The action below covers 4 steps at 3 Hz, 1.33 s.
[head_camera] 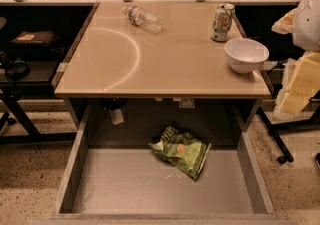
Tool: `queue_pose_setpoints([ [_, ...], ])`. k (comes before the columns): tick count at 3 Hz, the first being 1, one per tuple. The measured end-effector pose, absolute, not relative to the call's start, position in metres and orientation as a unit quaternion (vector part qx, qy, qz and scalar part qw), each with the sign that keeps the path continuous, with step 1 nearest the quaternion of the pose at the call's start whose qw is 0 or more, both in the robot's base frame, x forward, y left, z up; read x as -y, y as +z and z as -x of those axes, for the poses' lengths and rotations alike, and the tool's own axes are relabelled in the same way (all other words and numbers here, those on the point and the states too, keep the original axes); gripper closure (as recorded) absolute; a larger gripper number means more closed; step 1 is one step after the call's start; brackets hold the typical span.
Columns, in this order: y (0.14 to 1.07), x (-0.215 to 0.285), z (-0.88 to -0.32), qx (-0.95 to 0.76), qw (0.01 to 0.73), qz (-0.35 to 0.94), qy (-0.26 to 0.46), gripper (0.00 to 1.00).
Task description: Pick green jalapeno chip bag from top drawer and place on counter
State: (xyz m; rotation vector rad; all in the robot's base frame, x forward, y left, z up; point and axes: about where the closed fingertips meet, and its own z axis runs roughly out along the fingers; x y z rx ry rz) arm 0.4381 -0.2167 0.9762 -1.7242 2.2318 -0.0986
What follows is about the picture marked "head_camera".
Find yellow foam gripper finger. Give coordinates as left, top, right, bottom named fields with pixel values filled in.
left=271, top=8, right=296, bottom=34
left=275, top=52, right=320, bottom=115

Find green jalapeno chip bag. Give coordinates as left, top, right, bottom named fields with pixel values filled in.
left=149, top=126, right=211, bottom=180

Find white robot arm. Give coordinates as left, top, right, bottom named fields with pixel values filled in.
left=271, top=0, right=320, bottom=115

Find white tag under counter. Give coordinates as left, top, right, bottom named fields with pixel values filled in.
left=110, top=109, right=124, bottom=125

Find open grey drawer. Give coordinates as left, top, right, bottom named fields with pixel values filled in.
left=54, top=99, right=274, bottom=224

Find black bag on shelf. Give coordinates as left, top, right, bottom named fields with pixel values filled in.
left=10, top=30, right=60, bottom=53

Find white bowl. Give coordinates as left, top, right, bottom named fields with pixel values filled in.
left=224, top=38, right=269, bottom=74

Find green tea can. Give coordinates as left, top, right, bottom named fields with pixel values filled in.
left=211, top=3, right=235, bottom=42

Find black stand leg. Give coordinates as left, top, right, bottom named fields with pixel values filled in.
left=257, top=107, right=294, bottom=164

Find clear plastic water bottle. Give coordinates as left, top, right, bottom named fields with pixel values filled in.
left=123, top=5, right=162, bottom=34

